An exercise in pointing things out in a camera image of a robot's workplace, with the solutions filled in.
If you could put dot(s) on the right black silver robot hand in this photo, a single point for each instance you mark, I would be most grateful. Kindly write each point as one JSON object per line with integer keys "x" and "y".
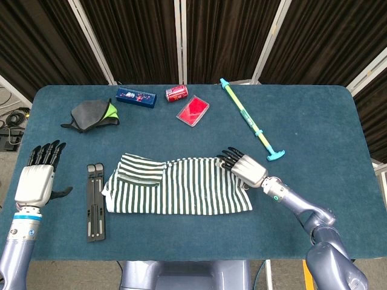
{"x": 249, "y": 170}

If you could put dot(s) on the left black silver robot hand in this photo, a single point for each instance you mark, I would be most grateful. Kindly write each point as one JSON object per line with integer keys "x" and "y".
{"x": 33, "y": 184}

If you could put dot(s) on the black white striped shirt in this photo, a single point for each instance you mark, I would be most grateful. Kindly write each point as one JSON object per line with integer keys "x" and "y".
{"x": 187, "y": 187}

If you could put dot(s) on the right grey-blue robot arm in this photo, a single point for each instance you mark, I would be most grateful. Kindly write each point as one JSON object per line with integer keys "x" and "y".
{"x": 326, "y": 241}

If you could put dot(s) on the black floor device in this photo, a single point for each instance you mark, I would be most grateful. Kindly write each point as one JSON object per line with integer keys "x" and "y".
{"x": 10, "y": 140}

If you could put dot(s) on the teal yellow long stick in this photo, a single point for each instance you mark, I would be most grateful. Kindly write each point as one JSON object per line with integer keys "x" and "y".
{"x": 246, "y": 116}

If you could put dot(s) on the black folding laptop stand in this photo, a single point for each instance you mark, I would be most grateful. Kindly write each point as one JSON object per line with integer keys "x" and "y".
{"x": 96, "y": 205}

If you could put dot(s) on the red flat ink pad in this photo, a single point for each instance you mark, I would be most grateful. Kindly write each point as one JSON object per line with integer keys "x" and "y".
{"x": 193, "y": 111}

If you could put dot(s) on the grey green folded cloth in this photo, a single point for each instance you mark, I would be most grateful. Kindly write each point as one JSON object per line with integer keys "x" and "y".
{"x": 87, "y": 113}

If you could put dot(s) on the red soda can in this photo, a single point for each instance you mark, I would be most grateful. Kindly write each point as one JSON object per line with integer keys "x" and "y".
{"x": 176, "y": 93}

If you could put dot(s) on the white table leg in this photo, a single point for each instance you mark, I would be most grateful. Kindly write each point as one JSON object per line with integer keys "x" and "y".
{"x": 269, "y": 275}

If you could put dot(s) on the grey-blue robot torso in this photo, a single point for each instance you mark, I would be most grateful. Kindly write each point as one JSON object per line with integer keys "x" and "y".
{"x": 181, "y": 275}

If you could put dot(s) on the dark pleated curtain panel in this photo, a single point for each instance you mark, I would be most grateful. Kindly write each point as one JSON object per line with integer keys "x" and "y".
{"x": 329, "y": 39}
{"x": 226, "y": 39}
{"x": 136, "y": 39}
{"x": 373, "y": 121}
{"x": 33, "y": 39}

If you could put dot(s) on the long blue printed box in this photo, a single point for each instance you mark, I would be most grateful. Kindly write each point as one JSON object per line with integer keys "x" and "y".
{"x": 136, "y": 97}

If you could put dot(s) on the white partition frame post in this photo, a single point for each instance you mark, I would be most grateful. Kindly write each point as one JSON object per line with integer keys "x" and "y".
{"x": 177, "y": 42}
{"x": 367, "y": 75}
{"x": 15, "y": 90}
{"x": 90, "y": 39}
{"x": 270, "y": 42}

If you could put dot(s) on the white partition base frame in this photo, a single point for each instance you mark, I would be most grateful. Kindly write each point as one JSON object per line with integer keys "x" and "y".
{"x": 381, "y": 169}

